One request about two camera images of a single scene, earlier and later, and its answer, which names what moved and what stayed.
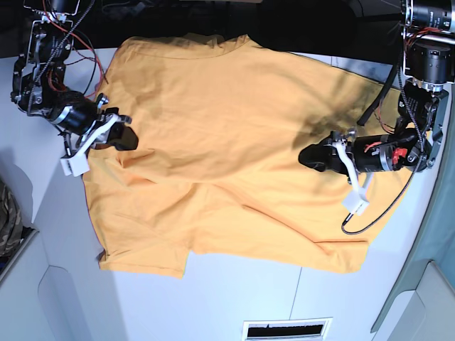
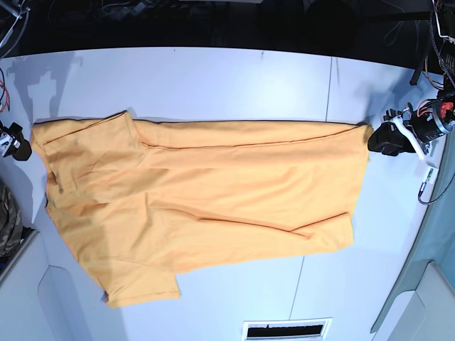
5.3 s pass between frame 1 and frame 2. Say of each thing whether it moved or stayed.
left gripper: moved
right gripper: moved
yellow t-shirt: moved
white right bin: stayed
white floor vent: stayed
